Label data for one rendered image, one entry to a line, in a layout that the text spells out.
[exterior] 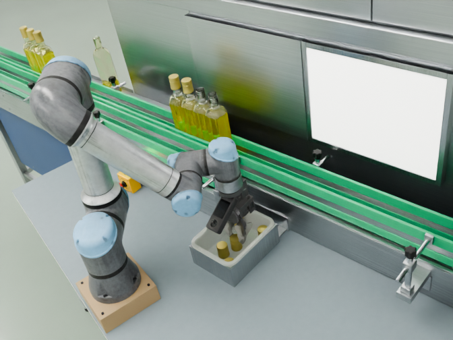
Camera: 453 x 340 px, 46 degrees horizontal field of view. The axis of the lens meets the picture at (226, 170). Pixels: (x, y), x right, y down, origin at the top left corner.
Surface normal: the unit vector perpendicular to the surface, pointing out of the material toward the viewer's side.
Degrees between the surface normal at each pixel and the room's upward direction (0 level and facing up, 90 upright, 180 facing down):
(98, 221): 7
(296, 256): 0
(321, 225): 90
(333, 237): 90
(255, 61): 90
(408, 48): 90
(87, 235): 7
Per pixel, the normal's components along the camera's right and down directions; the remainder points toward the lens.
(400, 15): -0.66, 0.55
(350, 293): -0.15, -0.77
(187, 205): 0.02, 0.61
